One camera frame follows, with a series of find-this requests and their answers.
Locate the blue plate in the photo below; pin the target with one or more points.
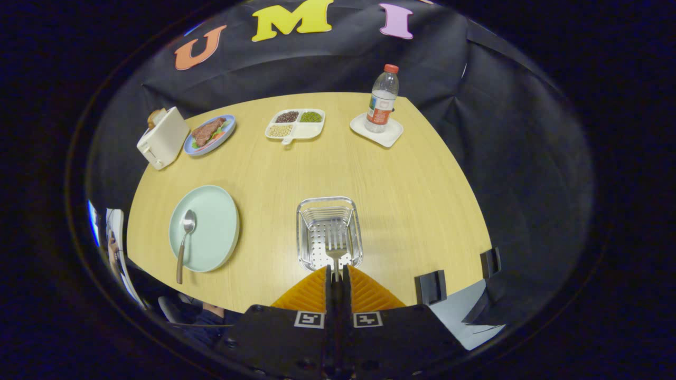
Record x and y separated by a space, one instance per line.
200 151

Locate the light green plate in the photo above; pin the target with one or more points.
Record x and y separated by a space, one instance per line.
211 227

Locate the white side desk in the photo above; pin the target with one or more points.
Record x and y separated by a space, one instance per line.
117 221

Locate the white toaster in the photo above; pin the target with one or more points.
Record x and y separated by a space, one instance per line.
163 140

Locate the clear bottle with red cap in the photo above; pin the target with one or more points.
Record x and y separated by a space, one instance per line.
381 100

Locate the black backdrop cloth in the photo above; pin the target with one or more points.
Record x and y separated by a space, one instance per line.
475 132

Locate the grey chair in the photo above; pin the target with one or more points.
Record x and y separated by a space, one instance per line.
169 309

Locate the metal mesh basket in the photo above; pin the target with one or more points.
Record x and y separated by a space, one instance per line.
317 211

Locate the green beans pile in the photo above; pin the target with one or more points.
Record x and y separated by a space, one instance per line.
311 116

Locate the white divided dish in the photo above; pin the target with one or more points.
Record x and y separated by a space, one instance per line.
307 131

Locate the dark blue clothing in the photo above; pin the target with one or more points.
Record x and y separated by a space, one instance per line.
211 319

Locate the black table edge clamp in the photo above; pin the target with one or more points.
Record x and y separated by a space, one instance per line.
490 262
430 287

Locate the white square coaster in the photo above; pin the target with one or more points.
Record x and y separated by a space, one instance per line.
391 138

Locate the toasted bread slice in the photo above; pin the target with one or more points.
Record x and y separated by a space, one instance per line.
156 117

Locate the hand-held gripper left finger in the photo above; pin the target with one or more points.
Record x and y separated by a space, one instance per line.
331 295

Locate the computer monitor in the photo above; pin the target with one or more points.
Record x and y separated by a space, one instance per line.
93 224

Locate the dark red beans pile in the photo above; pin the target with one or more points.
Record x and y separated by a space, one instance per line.
287 116

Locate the brown steak piece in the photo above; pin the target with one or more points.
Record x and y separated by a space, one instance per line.
206 132

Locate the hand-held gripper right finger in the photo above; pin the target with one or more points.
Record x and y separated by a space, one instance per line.
345 295

